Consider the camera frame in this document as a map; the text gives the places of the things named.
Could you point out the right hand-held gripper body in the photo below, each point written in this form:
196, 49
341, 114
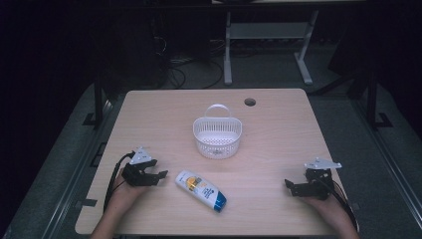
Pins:
316, 189

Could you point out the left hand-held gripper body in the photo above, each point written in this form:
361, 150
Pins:
137, 177

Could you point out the white bottle with blue cap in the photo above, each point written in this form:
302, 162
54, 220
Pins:
200, 190

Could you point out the white plastic basket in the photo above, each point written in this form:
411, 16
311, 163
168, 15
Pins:
217, 139

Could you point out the person's right hand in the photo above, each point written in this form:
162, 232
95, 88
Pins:
326, 207

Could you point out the person's left hand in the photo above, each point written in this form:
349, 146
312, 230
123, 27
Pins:
124, 195

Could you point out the black tape strip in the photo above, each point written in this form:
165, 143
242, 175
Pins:
89, 202

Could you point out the black metal stand post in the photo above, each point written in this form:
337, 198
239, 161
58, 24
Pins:
98, 103
373, 99

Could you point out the white metal desk frame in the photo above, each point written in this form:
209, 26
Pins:
268, 31

